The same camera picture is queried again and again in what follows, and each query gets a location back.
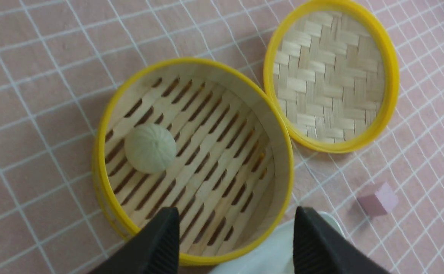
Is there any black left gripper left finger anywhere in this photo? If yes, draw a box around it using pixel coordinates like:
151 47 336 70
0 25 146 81
90 207 180 274

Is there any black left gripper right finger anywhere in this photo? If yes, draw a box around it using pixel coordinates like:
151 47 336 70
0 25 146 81
293 207 389 274

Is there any beige steamed bun back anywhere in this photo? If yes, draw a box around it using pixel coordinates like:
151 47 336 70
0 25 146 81
124 123 177 174

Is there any white square ceramic plate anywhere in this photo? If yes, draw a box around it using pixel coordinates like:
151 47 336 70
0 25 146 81
210 220 332 274

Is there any small pink cube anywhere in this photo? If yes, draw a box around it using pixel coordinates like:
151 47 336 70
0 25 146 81
357 182 399 217

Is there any yellow-rimmed bamboo steamer basket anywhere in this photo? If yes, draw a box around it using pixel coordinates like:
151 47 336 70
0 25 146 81
92 57 294 266

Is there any yellow-rimmed woven steamer lid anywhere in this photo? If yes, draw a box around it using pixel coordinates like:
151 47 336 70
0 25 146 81
263 0 400 154

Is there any pink checkered tablecloth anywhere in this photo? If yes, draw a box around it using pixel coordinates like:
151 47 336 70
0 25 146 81
0 0 444 274

